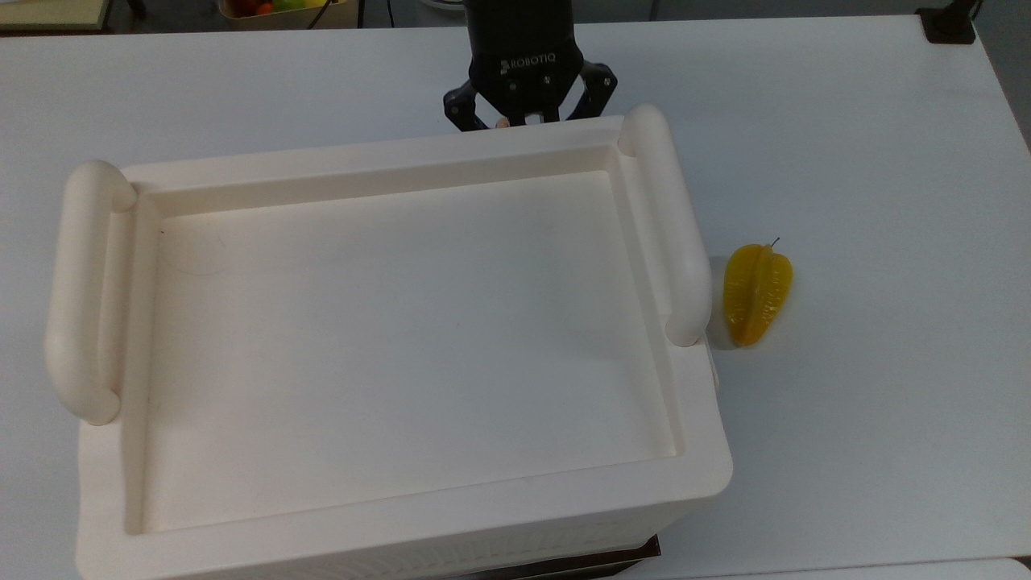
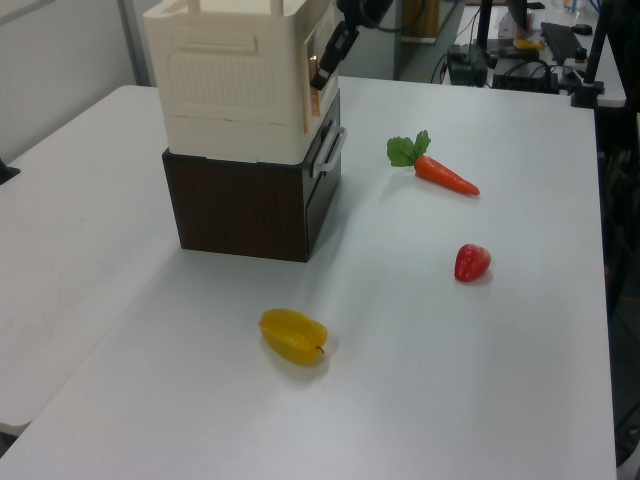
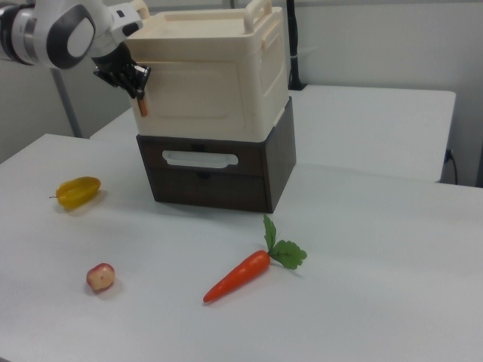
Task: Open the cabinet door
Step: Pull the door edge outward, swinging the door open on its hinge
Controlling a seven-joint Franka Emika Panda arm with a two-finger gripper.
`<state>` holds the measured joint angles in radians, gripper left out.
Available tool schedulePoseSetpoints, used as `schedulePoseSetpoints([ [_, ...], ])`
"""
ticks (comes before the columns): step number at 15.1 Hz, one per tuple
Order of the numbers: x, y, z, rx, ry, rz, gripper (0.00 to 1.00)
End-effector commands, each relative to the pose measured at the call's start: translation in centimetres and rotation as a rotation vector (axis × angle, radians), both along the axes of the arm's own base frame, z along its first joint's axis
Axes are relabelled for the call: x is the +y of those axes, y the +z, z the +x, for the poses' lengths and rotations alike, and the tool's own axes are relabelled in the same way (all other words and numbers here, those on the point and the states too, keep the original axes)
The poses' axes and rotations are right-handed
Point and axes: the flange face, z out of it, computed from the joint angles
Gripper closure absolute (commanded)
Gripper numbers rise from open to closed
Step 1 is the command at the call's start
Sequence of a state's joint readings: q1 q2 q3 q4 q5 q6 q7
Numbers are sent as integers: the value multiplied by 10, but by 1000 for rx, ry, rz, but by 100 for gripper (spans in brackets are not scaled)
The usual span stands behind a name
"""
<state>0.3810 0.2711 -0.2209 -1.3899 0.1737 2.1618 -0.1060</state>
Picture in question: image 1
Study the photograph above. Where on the black table clamp mount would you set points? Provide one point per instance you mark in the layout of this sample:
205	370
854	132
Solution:
949	24

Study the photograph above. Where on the bin with toy fruits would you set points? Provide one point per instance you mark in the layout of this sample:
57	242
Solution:
274	10

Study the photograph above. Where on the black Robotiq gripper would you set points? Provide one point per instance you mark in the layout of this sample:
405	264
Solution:
523	48

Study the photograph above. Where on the yellow toy star fruit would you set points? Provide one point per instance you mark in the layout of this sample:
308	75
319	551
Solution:
755	294

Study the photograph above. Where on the tan flat board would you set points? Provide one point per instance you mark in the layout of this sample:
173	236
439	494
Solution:
52	12

